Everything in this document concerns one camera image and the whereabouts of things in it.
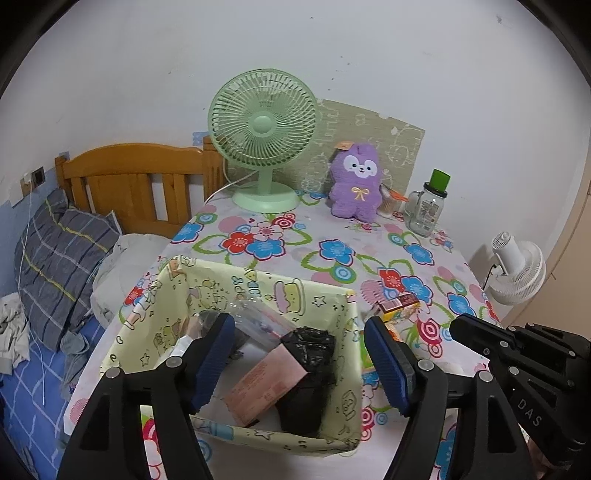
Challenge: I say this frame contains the clear plastic zip bag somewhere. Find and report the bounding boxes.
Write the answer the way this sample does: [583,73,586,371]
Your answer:
[231,300,296,352]

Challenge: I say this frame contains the black plastic-wrapped packet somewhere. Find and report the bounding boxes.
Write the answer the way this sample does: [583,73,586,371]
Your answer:
[274,327,337,435]

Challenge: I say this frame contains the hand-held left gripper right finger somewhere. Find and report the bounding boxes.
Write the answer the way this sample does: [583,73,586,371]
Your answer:
[364,316,536,480]

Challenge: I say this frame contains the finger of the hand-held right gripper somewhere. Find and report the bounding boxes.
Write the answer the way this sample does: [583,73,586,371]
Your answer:
[450,315,513,365]
[508,324,589,365]

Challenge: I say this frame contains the green desk fan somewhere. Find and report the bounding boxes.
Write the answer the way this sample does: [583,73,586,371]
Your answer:
[208,69,319,214]

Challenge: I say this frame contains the cartoon print tissue pack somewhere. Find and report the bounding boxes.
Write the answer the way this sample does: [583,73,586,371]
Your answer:
[381,309,419,342]

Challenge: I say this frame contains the white crumpled quilt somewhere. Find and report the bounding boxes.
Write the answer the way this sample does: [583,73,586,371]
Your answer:
[90,233,174,328]

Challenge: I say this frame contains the toothpick jar orange lid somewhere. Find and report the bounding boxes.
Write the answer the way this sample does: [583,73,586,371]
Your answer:
[379,184,409,217]

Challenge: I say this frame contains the glass bottle green lid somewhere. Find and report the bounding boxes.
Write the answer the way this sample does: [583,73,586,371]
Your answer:
[405,169,451,237]

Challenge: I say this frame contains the blue checked bed sheet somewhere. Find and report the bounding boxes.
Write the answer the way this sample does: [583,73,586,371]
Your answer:
[0,318,107,480]

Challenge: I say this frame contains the grey shorts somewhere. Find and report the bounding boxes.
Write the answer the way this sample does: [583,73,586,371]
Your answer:
[60,330,95,398]

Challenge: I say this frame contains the crumpled grey white clothes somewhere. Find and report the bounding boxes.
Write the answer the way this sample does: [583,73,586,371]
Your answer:
[0,295,31,374]

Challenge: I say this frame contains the white fan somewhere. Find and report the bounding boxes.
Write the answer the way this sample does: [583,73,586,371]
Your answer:
[482,231,547,305]

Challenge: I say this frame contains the yellow fabric storage box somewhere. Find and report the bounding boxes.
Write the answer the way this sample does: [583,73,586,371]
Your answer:
[99,255,363,457]

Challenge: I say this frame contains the beige patterned wall board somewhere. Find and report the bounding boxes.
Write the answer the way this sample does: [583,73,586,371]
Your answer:
[300,98,426,217]

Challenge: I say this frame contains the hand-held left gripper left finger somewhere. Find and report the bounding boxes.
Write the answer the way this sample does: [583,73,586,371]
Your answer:
[55,313,237,480]

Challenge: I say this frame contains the wooden bed headboard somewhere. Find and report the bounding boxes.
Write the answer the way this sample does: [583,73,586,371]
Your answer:
[54,142,229,238]

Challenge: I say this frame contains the purple plush toy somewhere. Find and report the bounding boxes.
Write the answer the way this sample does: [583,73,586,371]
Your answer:
[329,141,383,219]

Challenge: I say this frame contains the grey plaid pillow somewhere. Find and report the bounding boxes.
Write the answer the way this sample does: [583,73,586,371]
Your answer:
[14,188,122,352]

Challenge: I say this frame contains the pink box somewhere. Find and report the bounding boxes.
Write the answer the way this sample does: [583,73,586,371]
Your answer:
[224,344,308,428]

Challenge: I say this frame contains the beige wooden door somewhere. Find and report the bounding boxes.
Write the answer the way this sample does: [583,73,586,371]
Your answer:
[501,182,591,333]

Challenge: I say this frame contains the small red box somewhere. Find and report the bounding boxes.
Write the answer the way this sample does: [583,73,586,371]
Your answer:
[374,292,421,315]

